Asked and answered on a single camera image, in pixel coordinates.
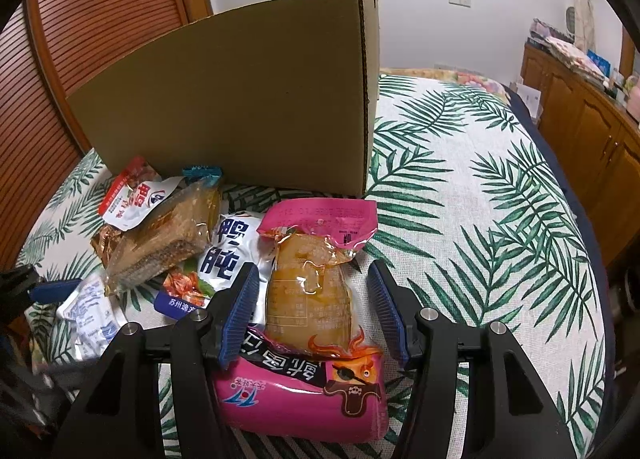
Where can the clear brown cake packet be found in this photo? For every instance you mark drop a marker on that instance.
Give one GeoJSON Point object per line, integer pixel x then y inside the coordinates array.
{"type": "Point", "coordinates": [165, 234]}

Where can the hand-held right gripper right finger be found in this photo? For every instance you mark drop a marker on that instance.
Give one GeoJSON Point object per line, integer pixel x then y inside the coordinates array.
{"type": "Point", "coordinates": [385, 309]}

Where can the grey oval fan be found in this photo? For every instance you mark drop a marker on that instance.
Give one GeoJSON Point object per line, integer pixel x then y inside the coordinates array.
{"type": "Point", "coordinates": [571, 19]}

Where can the large pink snack packet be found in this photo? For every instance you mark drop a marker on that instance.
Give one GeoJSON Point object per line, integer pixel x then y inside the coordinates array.
{"type": "Point", "coordinates": [280, 399]}

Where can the silver white snack packet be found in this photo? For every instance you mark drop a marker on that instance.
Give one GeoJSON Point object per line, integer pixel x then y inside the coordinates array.
{"type": "Point", "coordinates": [87, 319]}

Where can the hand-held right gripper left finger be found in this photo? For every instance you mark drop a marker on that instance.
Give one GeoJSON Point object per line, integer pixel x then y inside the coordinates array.
{"type": "Point", "coordinates": [242, 309]}

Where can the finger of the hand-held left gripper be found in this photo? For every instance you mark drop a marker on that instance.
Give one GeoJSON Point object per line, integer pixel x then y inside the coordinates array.
{"type": "Point", "coordinates": [55, 290]}

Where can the red white snack packet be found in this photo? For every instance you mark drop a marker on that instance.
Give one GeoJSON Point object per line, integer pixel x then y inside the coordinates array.
{"type": "Point", "coordinates": [130, 204]}

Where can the brown louvered wardrobe door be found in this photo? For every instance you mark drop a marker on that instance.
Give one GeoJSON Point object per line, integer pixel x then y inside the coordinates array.
{"type": "Point", "coordinates": [100, 14]}

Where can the hanging patterned cloth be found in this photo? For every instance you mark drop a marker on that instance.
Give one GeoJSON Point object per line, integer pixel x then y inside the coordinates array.
{"type": "Point", "coordinates": [584, 4]}

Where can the teal foil snack packet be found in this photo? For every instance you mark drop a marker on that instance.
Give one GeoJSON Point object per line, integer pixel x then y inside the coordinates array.
{"type": "Point", "coordinates": [201, 173]}

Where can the brown cardboard box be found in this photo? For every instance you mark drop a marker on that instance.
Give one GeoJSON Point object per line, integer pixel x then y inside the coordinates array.
{"type": "Point", "coordinates": [225, 104]}

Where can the folded floral cloth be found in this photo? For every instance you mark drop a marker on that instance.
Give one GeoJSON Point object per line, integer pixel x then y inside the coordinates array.
{"type": "Point", "coordinates": [565, 49]}

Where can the wooden cabinet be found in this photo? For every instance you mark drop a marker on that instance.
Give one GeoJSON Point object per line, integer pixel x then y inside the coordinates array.
{"type": "Point", "coordinates": [590, 139]}

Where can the white paper bag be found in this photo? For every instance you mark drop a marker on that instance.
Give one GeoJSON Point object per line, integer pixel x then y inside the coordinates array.
{"type": "Point", "coordinates": [529, 99]}

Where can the leaf print bedspread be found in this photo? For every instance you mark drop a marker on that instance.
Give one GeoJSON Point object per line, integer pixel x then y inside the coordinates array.
{"type": "Point", "coordinates": [450, 239]}

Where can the white blue-lettered snack packet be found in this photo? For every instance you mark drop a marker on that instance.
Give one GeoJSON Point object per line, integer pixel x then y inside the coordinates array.
{"type": "Point", "coordinates": [227, 249]}

